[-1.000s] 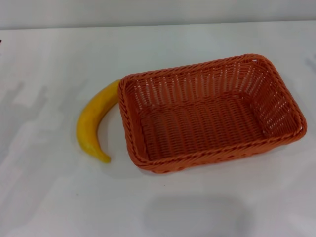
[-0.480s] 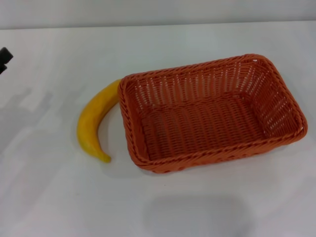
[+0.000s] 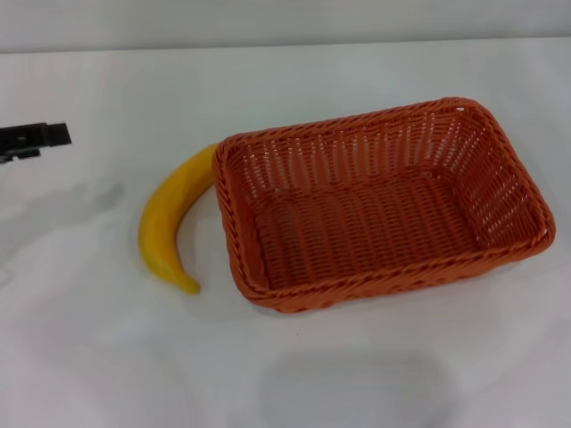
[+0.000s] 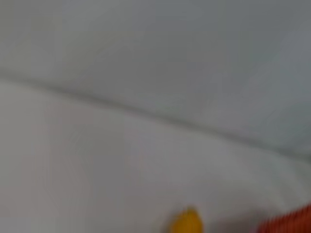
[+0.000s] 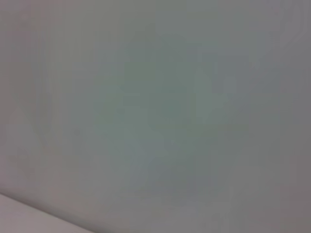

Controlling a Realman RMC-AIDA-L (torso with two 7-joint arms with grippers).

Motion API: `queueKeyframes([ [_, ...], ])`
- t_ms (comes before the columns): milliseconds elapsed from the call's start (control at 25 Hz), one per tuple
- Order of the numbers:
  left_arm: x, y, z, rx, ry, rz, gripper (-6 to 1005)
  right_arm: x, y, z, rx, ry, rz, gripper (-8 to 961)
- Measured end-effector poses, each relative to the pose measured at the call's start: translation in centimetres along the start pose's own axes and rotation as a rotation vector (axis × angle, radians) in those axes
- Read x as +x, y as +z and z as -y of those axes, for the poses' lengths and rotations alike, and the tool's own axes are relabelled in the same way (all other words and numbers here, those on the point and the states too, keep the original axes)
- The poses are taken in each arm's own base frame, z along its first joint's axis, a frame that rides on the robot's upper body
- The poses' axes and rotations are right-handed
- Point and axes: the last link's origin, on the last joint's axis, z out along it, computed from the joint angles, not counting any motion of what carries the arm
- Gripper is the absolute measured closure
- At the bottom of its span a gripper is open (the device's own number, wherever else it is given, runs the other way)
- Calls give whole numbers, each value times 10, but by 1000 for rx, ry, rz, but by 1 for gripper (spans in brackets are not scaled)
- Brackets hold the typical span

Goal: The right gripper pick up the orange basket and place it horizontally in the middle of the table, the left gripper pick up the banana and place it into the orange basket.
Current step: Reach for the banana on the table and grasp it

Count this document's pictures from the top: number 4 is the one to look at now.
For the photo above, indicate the yellow banana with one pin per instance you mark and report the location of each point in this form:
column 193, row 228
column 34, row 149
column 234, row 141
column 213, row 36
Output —
column 185, row 222

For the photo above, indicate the orange woven plastic basket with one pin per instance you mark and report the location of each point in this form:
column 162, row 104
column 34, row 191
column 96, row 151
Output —
column 289, row 222

